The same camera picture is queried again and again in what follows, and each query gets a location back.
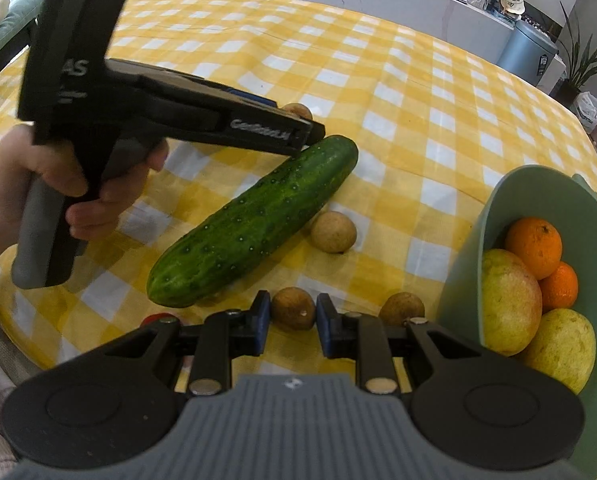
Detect green sofa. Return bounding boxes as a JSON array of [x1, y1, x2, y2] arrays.
[[0, 0, 54, 72]]

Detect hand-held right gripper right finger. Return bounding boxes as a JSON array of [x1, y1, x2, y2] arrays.
[[316, 292, 479, 395]]

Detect person's left hand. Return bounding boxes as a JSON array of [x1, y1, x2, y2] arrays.
[[0, 125, 170, 261]]

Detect potted long-leaf plant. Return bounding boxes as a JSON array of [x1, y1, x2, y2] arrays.
[[549, 2, 597, 106]]

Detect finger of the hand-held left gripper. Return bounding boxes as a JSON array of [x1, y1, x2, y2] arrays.
[[106, 57, 279, 111], [123, 92, 327, 157]]

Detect medium orange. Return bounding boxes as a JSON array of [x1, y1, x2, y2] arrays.
[[539, 261, 579, 312]]

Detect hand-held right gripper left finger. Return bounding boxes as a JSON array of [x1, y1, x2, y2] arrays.
[[106, 290, 272, 397]]

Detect green bowl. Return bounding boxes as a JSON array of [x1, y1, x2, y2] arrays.
[[436, 164, 597, 480]]

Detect red cherry tomato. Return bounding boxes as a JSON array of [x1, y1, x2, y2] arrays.
[[141, 312, 179, 329]]

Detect white plastic bag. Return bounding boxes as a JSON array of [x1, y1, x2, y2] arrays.
[[573, 91, 597, 131]]

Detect green cucumber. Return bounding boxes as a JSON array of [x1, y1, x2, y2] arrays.
[[146, 135, 359, 309]]

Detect grey blue trash can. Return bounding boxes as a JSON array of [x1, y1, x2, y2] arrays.
[[496, 19, 559, 86]]

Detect yellow checked tablecloth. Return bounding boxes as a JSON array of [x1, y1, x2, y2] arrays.
[[0, 0, 597, 396]]

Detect large orange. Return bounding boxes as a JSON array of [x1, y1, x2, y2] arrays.
[[505, 216, 563, 281]]

